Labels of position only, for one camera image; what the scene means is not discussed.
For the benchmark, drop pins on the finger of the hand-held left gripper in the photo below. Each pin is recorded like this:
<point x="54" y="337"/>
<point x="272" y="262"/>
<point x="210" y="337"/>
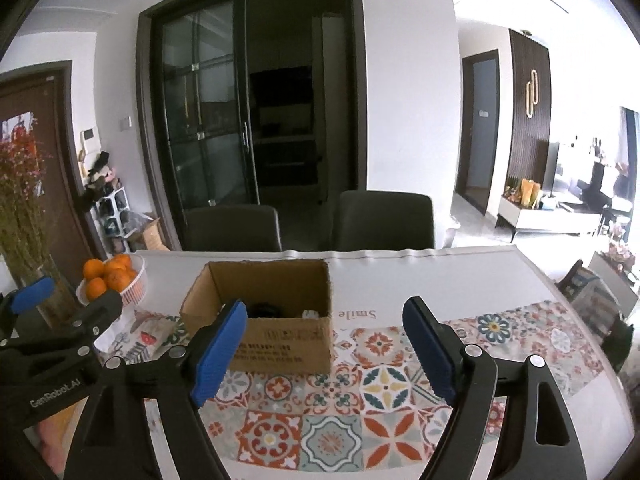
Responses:
<point x="32" y="292"/>
<point x="95" y="317"/>

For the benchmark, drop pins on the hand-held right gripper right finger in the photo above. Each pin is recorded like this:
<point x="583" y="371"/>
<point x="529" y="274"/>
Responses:
<point x="430" y="355"/>

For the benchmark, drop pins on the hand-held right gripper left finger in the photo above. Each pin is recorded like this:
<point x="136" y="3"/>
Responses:
<point x="220" y="355"/>

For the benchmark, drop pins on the black round device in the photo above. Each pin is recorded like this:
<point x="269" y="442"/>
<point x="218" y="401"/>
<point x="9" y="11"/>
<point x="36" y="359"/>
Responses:
<point x="265" y="309"/>

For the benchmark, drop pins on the brown cardboard box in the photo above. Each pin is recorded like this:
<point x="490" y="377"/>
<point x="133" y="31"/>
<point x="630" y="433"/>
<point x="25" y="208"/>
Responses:
<point x="285" y="345"/>

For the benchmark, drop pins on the person's left forearm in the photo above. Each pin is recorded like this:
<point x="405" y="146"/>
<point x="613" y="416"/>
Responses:
<point x="52" y="435"/>

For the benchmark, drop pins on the orange fruit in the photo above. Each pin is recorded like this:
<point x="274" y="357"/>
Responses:
<point x="95" y="288"/>
<point x="120" y="262"/>
<point x="92" y="267"/>
<point x="119" y="280"/>

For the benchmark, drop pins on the white ribbed fruit basket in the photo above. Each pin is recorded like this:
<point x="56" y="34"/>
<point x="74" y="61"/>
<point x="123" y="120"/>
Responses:
<point x="135" y="291"/>

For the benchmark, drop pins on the patterned tile tablecloth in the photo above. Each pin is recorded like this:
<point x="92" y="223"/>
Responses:
<point x="390" y="385"/>

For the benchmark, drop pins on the floral printed cloth bag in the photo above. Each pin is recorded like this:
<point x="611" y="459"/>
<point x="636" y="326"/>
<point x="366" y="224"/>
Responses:
<point x="150" y="332"/>

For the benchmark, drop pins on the vase of dried red flowers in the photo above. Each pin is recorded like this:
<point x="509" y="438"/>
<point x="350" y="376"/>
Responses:
<point x="20" y="200"/>

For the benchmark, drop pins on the small cardboard box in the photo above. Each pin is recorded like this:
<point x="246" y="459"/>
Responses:
<point x="152" y="235"/>

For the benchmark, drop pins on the white shoe rack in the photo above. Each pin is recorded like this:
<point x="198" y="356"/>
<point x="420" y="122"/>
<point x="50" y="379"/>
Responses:
<point x="112" y="205"/>

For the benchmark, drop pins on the dark dining chair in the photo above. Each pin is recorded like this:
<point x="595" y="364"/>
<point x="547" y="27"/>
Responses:
<point x="385" y="220"/>
<point x="230" y="227"/>

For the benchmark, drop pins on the white intercom panel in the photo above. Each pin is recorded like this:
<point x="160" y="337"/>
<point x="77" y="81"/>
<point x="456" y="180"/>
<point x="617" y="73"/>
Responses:
<point x="89" y="141"/>

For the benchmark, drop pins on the striped cushion chair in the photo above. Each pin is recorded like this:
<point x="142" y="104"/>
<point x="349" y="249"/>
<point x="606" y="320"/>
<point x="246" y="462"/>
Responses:
<point x="590" y="290"/>

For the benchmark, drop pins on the white tv cabinet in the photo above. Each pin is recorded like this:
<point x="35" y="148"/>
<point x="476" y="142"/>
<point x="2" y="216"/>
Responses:
<point x="540" y="217"/>

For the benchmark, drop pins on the brown wooden door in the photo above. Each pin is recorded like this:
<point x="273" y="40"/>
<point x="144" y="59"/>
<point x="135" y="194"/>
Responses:
<point x="50" y="110"/>

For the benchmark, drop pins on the black object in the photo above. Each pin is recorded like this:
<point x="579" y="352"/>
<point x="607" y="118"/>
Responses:
<point x="619" y="342"/>

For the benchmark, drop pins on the orange ornament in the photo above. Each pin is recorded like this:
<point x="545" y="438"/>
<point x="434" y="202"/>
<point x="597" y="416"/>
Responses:
<point x="530" y="192"/>

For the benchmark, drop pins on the black television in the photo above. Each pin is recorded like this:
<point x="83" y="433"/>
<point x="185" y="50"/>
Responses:
<point x="552" y="170"/>

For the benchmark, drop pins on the dark interior door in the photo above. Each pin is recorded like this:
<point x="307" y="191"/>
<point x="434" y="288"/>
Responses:
<point x="482" y="135"/>

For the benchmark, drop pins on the dark framed glass sliding door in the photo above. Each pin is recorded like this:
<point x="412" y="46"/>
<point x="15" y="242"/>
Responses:
<point x="210" y="110"/>

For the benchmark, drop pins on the dark slatted wall panel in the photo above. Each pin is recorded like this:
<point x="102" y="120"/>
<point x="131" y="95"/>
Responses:
<point x="520" y="150"/>

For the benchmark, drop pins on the gold wall ornament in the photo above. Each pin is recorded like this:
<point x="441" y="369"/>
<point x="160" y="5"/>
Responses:
<point x="531" y="92"/>

